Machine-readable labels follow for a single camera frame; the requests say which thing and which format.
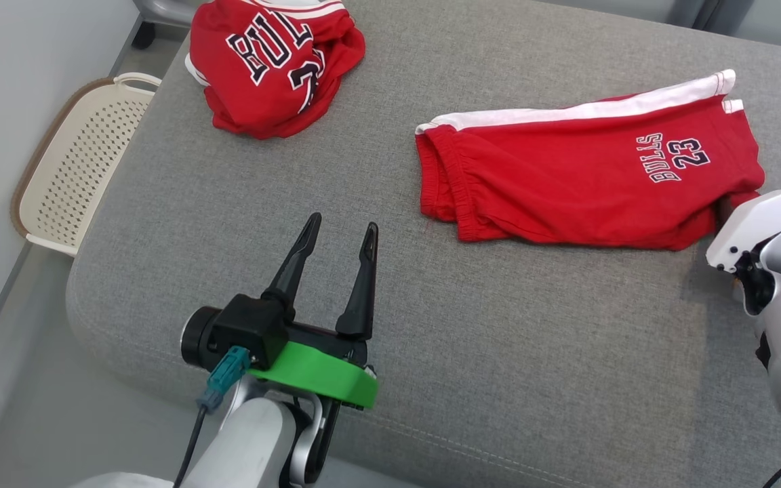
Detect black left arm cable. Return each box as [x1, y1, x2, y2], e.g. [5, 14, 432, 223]
[172, 405, 209, 488]

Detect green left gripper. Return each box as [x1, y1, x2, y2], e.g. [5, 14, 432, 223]
[248, 213, 380, 411]

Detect teal left camera connector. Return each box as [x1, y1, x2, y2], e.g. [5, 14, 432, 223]
[201, 346, 253, 413]

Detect cream perforated laundry basket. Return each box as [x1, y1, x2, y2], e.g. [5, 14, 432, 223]
[10, 73, 162, 258]

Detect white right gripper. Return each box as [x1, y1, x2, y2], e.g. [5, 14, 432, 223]
[705, 188, 781, 273]

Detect red shorts with white stripe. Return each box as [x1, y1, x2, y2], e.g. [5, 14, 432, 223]
[415, 69, 766, 252]

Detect red Bulls jersey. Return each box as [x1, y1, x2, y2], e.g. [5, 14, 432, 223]
[184, 0, 367, 140]

